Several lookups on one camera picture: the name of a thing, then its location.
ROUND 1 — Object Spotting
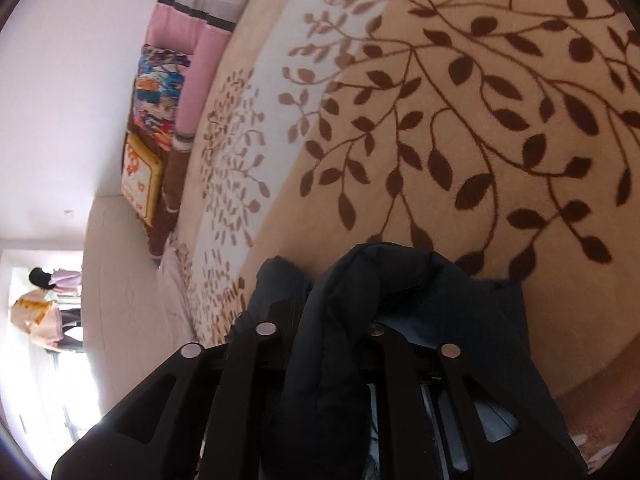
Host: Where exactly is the yellow flower cushion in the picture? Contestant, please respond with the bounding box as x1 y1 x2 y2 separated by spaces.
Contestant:
121 131 165 229

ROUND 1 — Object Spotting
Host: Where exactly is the pink pillow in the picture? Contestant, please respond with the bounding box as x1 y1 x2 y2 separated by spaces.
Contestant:
150 2 236 155

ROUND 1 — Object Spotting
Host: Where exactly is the brown striped blanket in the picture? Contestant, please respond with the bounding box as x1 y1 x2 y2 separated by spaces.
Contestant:
146 142 192 259

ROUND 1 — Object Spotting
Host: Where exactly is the colourful cartoon pillow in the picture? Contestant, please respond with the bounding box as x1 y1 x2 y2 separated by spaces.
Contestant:
129 42 193 153

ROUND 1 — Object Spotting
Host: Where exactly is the dark teal quilted jacket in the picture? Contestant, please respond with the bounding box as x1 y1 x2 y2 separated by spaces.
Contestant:
244 241 590 480

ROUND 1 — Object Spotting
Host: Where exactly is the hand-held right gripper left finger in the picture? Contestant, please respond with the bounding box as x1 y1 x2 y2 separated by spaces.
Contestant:
51 300 303 480

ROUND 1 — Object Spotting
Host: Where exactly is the white padded headboard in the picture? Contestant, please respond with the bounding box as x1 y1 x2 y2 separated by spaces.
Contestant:
81 194 195 357

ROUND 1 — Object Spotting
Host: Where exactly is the beige leaf-patterned blanket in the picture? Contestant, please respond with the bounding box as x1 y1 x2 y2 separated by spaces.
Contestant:
157 0 640 461

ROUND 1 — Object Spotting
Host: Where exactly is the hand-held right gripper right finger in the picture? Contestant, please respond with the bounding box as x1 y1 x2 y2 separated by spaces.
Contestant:
364 324 590 480

